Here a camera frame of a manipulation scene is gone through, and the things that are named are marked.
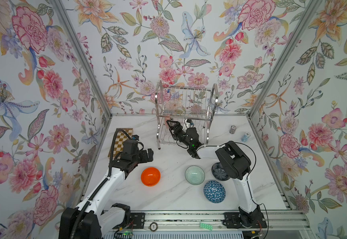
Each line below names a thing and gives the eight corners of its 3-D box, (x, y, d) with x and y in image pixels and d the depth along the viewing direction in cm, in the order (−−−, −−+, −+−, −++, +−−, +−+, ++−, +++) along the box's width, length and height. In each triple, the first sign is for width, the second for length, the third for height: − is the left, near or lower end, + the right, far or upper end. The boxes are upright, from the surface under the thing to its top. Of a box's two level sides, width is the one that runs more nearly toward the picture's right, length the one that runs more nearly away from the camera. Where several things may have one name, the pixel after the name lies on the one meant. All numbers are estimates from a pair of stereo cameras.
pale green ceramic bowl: (193, 189, 86) (193, 186, 82) (182, 175, 90) (182, 172, 87) (206, 178, 90) (207, 175, 86) (195, 165, 95) (196, 162, 91)
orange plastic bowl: (140, 187, 86) (139, 184, 83) (143, 170, 93) (142, 167, 89) (159, 187, 86) (159, 184, 83) (160, 170, 93) (160, 167, 89)
